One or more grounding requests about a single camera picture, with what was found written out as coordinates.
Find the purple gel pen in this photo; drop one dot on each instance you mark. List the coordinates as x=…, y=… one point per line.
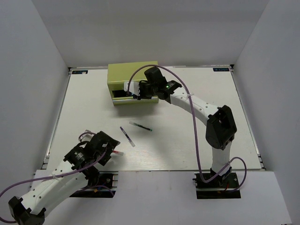
x=128, y=138

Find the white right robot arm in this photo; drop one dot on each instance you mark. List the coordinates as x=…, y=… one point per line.
x=219, y=121

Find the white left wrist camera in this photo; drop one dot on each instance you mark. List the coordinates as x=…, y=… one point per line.
x=86, y=136

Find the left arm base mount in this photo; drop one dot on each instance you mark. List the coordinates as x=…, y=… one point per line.
x=103, y=186

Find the green gel pen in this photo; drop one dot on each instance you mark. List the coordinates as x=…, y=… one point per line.
x=140, y=126

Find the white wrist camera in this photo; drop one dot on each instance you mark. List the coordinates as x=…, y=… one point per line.
x=86, y=136
x=132, y=88

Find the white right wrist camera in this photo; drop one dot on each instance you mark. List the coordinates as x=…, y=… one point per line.
x=132, y=88

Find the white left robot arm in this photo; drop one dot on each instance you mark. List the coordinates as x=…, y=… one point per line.
x=76, y=171

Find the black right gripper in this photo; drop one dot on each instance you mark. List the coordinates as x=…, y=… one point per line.
x=142, y=96

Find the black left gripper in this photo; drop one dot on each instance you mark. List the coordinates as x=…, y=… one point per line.
x=110, y=147

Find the red gel pen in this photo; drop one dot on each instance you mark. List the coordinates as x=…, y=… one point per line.
x=118, y=153

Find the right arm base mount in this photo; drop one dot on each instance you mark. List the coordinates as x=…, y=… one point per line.
x=215, y=190

